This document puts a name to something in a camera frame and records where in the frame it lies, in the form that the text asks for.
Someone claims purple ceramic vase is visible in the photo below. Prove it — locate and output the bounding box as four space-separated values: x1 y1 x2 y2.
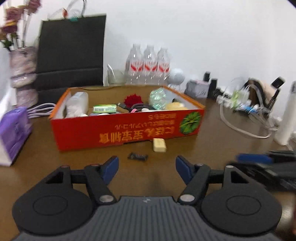
10 46 38 108

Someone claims white tall bottle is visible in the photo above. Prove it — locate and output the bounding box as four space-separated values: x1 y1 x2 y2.
274 81 296 146

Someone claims crumpled green plastic wrap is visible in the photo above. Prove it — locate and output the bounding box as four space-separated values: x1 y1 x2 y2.
149 88 167 110

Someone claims red cardboard box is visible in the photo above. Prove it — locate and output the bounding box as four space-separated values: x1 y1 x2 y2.
49 85 205 151

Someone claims left water bottle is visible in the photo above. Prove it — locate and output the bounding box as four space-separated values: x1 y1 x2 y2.
125 44 143 85

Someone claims grey tin box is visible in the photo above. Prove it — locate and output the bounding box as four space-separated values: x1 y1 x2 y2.
184 80 210 99

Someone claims red fabric rose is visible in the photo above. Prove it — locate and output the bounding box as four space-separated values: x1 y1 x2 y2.
123 94 143 108

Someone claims green tissue packet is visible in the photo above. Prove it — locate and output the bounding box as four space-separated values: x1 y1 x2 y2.
93 104 117 114

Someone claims clear plastic jar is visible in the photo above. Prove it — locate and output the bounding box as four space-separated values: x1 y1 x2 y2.
66 92 89 118

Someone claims beige eraser block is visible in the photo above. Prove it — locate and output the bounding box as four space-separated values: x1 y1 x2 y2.
152 138 167 153

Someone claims middle water bottle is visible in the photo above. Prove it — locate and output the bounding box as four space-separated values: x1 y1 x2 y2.
142 45 157 84

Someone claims dried rose bouquet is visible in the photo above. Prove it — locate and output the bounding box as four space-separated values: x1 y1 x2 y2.
1 0 42 52

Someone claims purple tissue pack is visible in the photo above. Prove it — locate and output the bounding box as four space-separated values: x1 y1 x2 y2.
1 107 32 167

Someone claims round white tin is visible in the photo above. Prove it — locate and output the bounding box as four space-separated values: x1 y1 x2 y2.
141 108 156 113

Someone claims water bottle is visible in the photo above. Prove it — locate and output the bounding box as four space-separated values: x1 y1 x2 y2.
125 44 143 85
157 47 171 85
142 45 157 84

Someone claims white power strip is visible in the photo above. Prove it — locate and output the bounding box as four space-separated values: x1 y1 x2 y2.
216 89 272 122

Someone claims small black wrapper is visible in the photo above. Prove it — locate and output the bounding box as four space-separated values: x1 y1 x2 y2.
128 153 149 161

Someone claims lilac charging cable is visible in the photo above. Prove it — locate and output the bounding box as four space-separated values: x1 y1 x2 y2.
26 102 57 119

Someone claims black paper bag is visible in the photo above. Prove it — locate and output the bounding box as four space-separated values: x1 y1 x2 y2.
33 1 106 104

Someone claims right water bottle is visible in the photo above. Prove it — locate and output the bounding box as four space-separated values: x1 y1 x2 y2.
157 47 171 85

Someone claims green binder clip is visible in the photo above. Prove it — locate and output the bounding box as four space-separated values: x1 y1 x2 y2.
69 16 79 22

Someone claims clear glass cup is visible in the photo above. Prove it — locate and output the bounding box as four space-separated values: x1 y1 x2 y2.
107 64 126 86

